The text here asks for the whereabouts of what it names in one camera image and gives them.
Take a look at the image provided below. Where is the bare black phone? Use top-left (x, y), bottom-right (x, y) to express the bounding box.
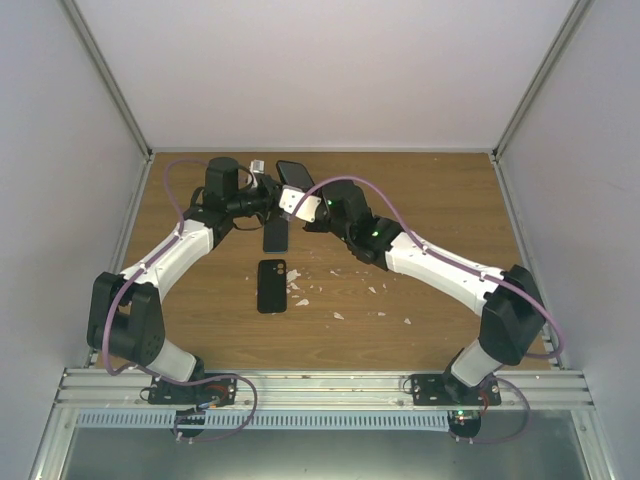
top-left (263, 217), bottom-right (289, 254)

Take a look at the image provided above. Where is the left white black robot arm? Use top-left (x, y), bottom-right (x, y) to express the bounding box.
top-left (87, 157), bottom-right (281, 404)

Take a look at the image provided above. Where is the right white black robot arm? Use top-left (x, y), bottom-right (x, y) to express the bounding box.
top-left (281, 177), bottom-right (547, 405)

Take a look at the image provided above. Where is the white debris pile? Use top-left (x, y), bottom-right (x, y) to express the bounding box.
top-left (286, 268), bottom-right (312, 307)

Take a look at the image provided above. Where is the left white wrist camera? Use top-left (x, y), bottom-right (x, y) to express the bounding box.
top-left (247, 159), bottom-right (265, 189)

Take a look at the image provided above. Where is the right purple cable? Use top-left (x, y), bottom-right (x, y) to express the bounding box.
top-left (304, 174), bottom-right (569, 361)

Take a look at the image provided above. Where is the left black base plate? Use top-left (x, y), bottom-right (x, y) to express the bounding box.
top-left (139, 373), bottom-right (238, 407)

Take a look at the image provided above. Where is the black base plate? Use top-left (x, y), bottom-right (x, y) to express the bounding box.
top-left (139, 373), bottom-right (238, 407)
top-left (402, 372), bottom-right (502, 407)

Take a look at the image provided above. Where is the left aluminium corner post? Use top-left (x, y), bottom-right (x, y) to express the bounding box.
top-left (57, 0), bottom-right (154, 161)

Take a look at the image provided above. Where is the aluminium corner post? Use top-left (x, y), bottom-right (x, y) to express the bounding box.
top-left (491, 0), bottom-right (593, 163)
top-left (57, 0), bottom-right (154, 161)

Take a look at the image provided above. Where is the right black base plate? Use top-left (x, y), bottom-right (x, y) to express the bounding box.
top-left (402, 372), bottom-right (502, 407)

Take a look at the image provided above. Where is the aluminium front rail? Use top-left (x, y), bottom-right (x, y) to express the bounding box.
top-left (55, 369), bottom-right (594, 410)

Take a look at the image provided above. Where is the grey slotted cable duct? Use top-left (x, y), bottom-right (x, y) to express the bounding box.
top-left (76, 409), bottom-right (449, 432)

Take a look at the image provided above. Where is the right aluminium corner post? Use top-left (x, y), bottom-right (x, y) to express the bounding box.
top-left (491, 0), bottom-right (593, 163)

